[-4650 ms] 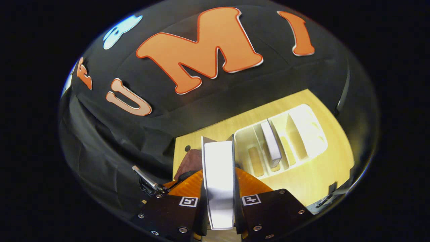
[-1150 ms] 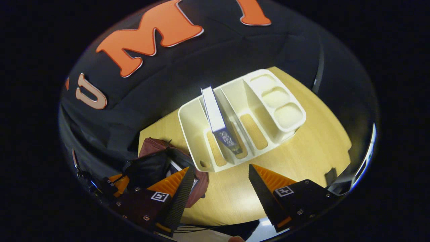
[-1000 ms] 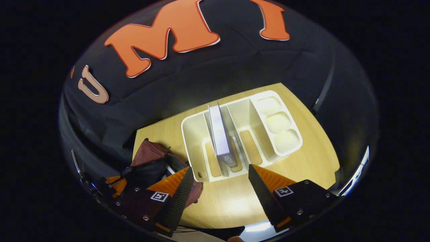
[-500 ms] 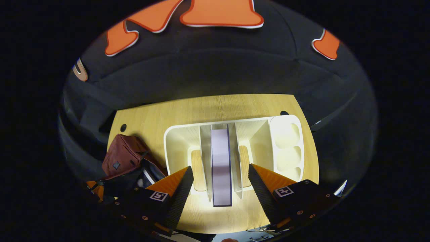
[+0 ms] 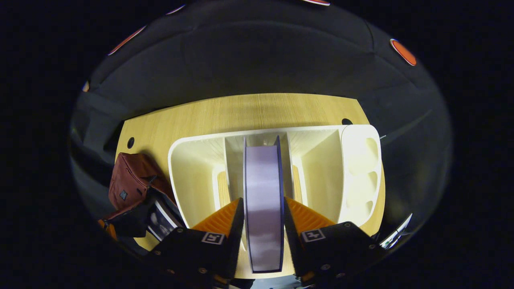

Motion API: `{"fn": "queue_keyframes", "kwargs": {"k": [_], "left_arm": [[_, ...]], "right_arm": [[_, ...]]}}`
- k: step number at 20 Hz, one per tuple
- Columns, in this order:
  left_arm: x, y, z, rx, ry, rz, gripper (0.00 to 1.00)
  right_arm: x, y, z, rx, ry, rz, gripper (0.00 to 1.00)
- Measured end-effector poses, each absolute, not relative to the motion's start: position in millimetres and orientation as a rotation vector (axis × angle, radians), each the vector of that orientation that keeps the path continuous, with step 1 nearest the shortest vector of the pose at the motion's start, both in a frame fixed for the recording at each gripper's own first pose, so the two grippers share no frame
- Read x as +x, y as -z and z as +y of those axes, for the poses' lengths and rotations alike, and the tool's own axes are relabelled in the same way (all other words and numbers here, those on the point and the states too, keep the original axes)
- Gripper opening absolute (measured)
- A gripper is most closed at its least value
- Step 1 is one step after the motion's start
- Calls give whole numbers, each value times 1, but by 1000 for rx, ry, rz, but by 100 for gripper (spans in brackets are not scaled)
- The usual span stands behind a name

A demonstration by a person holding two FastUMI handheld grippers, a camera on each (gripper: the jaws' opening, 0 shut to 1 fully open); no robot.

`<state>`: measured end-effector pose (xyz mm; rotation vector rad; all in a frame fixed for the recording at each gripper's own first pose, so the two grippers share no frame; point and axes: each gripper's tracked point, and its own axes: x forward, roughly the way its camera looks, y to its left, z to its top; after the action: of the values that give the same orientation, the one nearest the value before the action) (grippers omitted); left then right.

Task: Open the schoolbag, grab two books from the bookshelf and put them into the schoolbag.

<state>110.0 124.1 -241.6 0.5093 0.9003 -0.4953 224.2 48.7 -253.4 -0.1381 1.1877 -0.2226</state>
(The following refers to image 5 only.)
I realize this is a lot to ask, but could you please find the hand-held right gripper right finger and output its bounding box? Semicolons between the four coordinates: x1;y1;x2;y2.
283;196;386;286

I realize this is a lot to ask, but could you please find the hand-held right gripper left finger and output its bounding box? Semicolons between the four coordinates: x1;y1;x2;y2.
147;197;245;287

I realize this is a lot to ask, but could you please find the blue spine book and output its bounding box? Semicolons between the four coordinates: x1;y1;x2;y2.
243;135;286;274

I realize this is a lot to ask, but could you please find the white spine book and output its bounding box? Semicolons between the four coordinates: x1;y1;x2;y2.
147;199;185;241

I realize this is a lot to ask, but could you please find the maroon schoolbag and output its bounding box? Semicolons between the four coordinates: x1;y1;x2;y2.
105;152;177;225

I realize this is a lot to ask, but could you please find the white bookshelf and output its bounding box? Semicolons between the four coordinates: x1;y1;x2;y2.
167;124;383;237

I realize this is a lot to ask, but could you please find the black backdrop cloth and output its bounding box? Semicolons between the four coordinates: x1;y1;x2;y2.
70;0;454;241

